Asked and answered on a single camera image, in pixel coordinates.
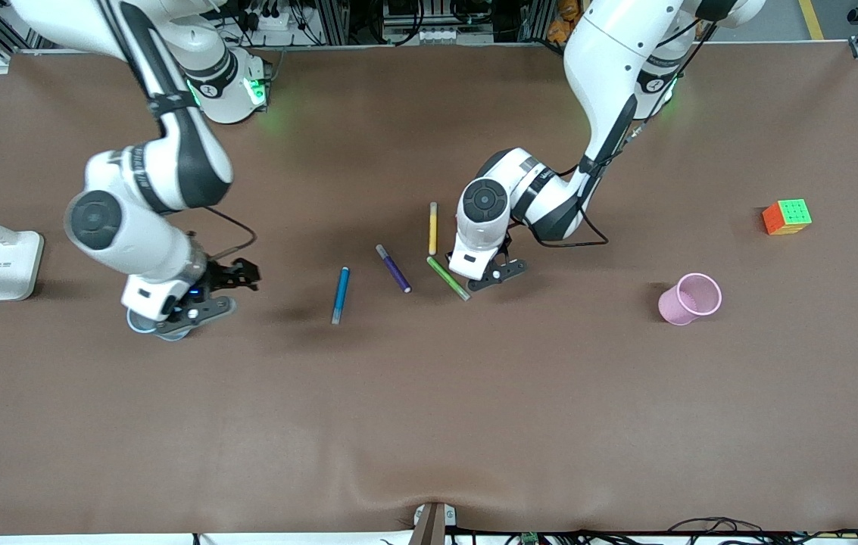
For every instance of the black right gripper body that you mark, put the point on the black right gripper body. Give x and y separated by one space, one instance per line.
221 277

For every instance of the blue marker pen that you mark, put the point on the blue marker pen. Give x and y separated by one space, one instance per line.
341 295

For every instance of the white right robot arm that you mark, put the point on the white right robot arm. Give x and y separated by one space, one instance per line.
133 227

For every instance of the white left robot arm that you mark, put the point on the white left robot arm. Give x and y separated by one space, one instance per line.
610 60

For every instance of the green marker pen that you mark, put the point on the green marker pen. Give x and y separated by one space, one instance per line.
445 276

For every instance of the yellow marker pen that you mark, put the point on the yellow marker pen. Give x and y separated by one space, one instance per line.
433 231

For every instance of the light blue plastic cup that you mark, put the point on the light blue plastic cup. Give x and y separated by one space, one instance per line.
141 328

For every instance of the purple marker pen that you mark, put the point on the purple marker pen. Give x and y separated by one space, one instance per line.
394 269

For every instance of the brown table cover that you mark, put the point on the brown table cover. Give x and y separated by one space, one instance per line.
428 393

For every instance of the pink plastic cup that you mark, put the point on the pink plastic cup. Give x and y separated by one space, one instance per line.
690 301

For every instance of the white terminal strip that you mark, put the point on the white terminal strip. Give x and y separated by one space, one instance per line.
440 35

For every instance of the orange bagged items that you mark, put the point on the orange bagged items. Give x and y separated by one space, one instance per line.
565 23

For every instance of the white power strip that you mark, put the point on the white power strip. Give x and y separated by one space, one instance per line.
277 21

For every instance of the multicoloured puzzle cube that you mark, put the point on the multicoloured puzzle cube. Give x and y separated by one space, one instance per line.
788 217

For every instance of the small green circuit board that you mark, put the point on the small green circuit board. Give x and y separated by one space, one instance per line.
529 539

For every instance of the metal edge bracket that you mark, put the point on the metal edge bracket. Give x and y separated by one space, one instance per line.
432 526

